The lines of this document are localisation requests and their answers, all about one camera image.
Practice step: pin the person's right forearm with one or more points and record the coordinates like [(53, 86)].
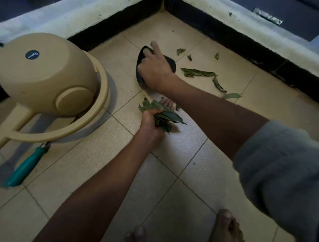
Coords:
[(219, 117)]

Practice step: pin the person's left foot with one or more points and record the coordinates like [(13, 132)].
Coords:
[(135, 234)]

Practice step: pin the grey neighbouring building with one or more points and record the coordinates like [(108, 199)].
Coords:
[(299, 20)]

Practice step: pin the person's left hand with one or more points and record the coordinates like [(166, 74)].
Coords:
[(148, 124)]

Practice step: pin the person's left forearm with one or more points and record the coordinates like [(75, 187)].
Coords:
[(87, 199)]

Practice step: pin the person's right hand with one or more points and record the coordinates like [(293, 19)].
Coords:
[(155, 69)]

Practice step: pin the small black plastic pot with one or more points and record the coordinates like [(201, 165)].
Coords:
[(171, 65)]

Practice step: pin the beige plastic watering can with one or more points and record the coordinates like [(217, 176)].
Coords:
[(44, 79)]

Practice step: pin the person's grey shirt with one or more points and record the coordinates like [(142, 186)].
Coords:
[(281, 174)]

